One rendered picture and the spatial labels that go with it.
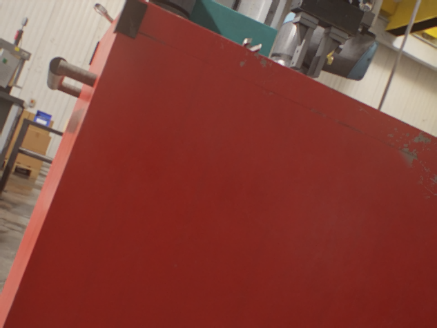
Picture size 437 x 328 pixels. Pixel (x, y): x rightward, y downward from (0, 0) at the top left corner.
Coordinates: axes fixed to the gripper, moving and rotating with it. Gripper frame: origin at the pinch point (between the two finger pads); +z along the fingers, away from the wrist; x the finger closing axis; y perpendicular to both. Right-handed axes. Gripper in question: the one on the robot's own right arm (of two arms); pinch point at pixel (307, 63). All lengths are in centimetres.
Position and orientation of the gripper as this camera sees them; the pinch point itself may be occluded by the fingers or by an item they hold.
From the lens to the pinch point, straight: 115.5
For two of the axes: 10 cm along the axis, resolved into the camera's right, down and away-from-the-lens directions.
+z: -3.6, 9.3, 0.0
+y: -2.9, -1.1, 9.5
